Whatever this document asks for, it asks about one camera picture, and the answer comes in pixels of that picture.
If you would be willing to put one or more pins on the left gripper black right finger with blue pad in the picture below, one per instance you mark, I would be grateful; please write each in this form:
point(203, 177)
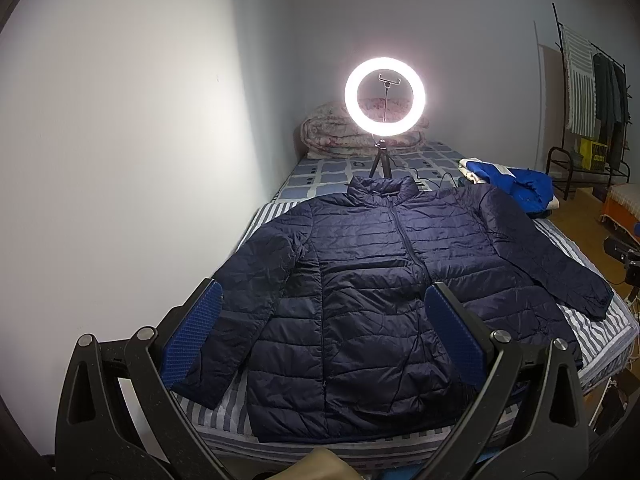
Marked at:
point(528, 419)

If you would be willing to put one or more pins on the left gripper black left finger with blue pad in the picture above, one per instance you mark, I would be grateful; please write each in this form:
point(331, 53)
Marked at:
point(117, 418)

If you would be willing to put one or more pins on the navy puffer jacket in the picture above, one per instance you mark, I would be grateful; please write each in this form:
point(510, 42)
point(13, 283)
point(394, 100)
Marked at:
point(323, 308)

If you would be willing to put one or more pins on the dark hanging clothes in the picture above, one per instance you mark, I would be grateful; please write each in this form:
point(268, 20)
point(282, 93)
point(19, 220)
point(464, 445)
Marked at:
point(612, 106)

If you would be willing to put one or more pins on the black clothes rack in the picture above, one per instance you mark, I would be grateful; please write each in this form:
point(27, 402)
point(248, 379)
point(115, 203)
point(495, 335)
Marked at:
point(570, 141)

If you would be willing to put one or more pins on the blue white striped mattress pad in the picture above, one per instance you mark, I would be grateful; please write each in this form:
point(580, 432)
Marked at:
point(605, 345)

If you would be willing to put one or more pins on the bright blue garment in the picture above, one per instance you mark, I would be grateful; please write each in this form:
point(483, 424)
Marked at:
point(531, 189)

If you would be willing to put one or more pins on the orange bench with white cover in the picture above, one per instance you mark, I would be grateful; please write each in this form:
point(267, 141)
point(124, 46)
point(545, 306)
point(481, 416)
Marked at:
point(622, 206)

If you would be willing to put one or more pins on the cream folded garment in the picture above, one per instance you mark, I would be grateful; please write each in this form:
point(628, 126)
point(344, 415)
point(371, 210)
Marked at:
point(465, 168)

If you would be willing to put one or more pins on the yellow box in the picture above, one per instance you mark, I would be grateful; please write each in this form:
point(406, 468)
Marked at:
point(592, 154)

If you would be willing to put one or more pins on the blue checkered bed sheet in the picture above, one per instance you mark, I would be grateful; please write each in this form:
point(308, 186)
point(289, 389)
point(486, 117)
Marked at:
point(433, 167)

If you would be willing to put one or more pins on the black tripod stand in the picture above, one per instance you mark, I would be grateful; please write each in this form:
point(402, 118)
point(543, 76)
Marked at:
point(382, 159)

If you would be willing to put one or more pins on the striped hanging garment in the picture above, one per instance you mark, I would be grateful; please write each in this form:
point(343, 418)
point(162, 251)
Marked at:
point(581, 91)

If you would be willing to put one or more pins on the floral folded quilt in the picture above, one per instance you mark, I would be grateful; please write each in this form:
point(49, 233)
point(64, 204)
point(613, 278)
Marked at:
point(329, 132)

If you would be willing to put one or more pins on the phone holder clamp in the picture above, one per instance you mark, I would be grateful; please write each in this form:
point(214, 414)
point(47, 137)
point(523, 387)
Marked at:
point(388, 82)

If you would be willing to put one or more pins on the white ring light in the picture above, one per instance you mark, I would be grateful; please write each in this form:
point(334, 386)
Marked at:
point(384, 128)

